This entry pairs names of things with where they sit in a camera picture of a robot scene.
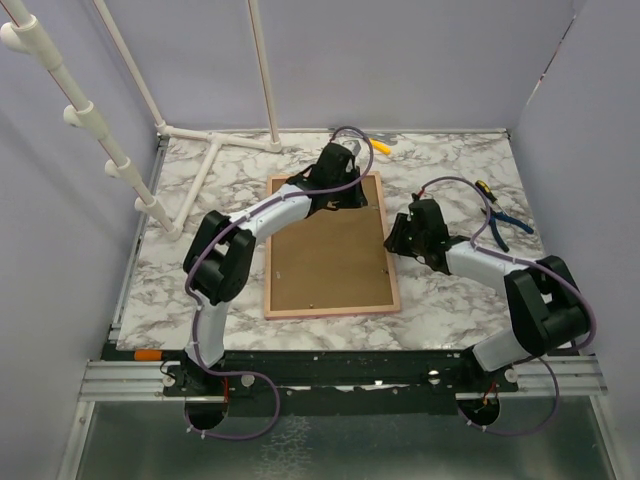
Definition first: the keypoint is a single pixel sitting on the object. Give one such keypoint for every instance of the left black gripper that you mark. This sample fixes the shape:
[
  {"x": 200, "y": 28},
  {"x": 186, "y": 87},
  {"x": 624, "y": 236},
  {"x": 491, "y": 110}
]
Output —
[{"x": 357, "y": 198}]

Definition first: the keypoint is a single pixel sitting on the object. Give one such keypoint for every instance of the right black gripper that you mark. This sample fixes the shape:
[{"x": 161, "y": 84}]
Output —
[{"x": 394, "y": 241}]

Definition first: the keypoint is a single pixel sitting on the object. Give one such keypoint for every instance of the pink picture frame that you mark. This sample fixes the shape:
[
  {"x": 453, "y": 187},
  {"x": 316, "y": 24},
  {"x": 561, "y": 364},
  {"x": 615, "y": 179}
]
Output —
[{"x": 333, "y": 263}]

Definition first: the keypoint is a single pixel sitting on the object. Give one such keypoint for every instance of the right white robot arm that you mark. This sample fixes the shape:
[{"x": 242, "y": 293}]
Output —
[{"x": 543, "y": 301}]

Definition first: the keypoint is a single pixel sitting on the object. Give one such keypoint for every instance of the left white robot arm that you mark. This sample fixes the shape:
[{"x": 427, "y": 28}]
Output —
[{"x": 219, "y": 260}]

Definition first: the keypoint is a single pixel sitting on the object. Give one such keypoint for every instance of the silver wrench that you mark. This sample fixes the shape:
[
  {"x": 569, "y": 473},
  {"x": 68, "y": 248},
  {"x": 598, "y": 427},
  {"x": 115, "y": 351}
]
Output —
[{"x": 387, "y": 138}]

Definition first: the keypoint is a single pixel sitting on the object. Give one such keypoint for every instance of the black yellow screwdriver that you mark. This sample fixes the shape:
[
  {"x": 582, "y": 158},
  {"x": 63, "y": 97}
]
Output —
[{"x": 486, "y": 191}]

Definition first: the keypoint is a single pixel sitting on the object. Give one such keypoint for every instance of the white pvc pipe rack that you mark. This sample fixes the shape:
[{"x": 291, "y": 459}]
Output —
[{"x": 52, "y": 185}]

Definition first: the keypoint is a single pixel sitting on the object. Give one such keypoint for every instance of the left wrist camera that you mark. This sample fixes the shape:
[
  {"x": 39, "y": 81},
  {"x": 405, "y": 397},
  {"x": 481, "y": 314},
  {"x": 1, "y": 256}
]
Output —
[{"x": 355, "y": 148}]

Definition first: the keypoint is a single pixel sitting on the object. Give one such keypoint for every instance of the yellow handled screwdriver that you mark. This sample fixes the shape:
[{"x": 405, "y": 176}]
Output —
[{"x": 381, "y": 147}]

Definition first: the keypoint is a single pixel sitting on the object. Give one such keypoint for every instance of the blue handled pliers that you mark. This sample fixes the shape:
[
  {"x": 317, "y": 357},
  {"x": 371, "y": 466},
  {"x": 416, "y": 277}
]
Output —
[{"x": 501, "y": 216}]

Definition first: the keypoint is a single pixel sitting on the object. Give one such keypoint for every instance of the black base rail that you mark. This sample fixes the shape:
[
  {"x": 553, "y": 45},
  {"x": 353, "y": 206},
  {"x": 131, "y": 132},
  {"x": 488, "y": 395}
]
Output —
[{"x": 334, "y": 383}]

